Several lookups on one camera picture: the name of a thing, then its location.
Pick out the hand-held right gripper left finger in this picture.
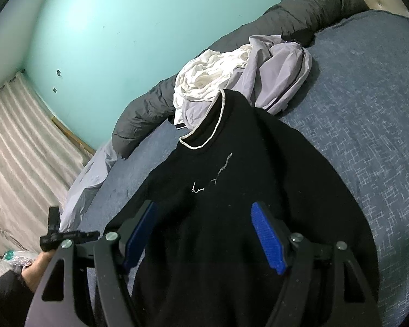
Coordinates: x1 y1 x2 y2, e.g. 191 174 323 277
24 200 159 327

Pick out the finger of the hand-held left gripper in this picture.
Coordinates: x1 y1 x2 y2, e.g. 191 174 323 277
59 231 100 243

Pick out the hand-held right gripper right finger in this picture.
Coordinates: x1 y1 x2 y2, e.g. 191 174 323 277
251 202 384 327

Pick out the black sweater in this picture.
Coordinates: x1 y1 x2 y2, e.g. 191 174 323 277
92 89 380 327

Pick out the person's left forearm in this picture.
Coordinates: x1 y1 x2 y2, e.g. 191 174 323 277
0 270 39 327

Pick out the person's left hand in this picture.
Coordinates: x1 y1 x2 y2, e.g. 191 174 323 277
21 250 52 294

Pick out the light grey pillow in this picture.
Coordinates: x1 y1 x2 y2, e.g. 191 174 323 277
59 141 119 236

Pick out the beige striped curtain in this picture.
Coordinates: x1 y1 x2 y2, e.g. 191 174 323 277
0 71 97 258

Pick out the dark grey rolled duvet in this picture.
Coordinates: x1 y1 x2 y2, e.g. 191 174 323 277
112 0 371 159

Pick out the blue-grey patterned bed sheet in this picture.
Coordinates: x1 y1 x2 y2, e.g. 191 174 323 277
59 10 409 327

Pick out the light grey jacket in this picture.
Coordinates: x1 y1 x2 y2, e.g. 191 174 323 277
187 35 313 133

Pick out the white garment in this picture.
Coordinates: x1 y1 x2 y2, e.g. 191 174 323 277
172 44 253 125

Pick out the small black cloth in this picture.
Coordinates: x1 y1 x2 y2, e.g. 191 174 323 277
280 28 316 46

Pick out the wooden frame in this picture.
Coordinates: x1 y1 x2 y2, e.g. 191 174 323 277
50 116 97 155

